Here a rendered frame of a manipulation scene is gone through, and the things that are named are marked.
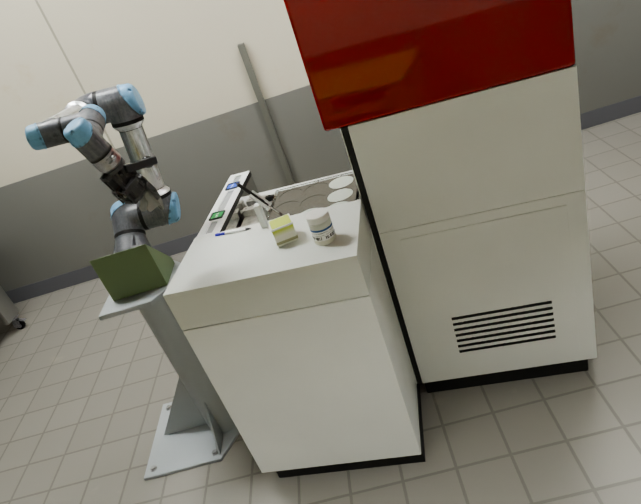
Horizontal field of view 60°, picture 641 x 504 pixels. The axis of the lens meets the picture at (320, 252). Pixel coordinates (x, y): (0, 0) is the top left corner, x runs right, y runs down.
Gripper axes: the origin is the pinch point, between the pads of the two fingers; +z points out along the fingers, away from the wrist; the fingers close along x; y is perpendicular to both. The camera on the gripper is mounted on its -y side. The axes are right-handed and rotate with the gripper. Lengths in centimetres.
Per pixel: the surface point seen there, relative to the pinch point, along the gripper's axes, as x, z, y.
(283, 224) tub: 31.7, 20.3, -10.5
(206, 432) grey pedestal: -43, 108, 45
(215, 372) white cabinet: 7, 49, 32
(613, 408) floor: 111, 134, -21
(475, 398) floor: 63, 129, -10
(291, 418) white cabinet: 23, 77, 33
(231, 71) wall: -132, 58, -160
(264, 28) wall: -109, 46, -183
